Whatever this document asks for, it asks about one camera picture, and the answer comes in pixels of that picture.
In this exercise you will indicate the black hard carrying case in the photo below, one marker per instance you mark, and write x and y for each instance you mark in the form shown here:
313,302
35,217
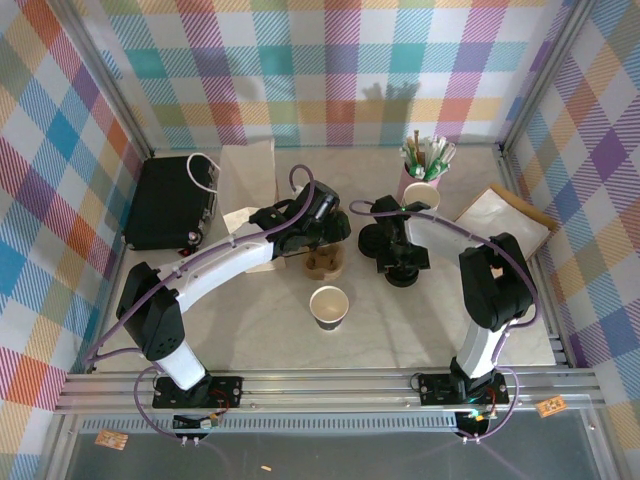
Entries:
165,200

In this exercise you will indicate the stack of white napkins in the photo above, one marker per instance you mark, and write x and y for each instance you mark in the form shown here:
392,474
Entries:
505,215

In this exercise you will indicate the aluminium frame post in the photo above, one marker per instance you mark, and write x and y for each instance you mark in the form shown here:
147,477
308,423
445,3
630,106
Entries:
114,90
545,75

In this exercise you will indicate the black paper coffee cup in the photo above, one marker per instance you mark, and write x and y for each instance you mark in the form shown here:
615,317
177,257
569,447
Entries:
328,305

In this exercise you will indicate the stack of black cup lids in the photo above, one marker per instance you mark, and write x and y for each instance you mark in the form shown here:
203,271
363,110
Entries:
367,242

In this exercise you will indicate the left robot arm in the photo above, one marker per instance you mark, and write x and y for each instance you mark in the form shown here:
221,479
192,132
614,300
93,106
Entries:
150,310

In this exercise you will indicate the orange printed tag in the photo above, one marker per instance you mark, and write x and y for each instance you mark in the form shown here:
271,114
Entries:
111,440
551,407

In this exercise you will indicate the green white wrapped stick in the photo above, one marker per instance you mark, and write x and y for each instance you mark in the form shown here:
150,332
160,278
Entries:
436,150
447,155
417,171
407,151

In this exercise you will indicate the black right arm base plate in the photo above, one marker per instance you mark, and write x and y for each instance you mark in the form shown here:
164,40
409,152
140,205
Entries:
435,389

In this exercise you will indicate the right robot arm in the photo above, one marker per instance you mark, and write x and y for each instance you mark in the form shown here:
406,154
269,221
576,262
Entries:
495,285

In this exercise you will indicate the pink cylindrical holder cup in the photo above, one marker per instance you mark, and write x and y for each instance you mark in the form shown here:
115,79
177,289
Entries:
406,175

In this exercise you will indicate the aluminium mounting rail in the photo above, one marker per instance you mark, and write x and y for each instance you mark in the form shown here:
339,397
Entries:
325,395

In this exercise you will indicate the plaid patterned backdrop panel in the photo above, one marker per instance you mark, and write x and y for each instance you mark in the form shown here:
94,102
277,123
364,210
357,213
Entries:
320,60
600,200
40,200

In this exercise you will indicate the brown cardboard napkin tray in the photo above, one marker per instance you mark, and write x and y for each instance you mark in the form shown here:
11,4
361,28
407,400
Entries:
540,220

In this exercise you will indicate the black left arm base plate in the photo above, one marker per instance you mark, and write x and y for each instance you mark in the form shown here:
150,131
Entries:
230,390

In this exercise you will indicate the stack of paper cups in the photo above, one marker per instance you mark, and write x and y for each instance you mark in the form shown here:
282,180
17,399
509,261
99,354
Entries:
425,195

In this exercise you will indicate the small green circuit board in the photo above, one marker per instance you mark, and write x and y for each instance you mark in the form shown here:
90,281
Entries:
207,422
477,416

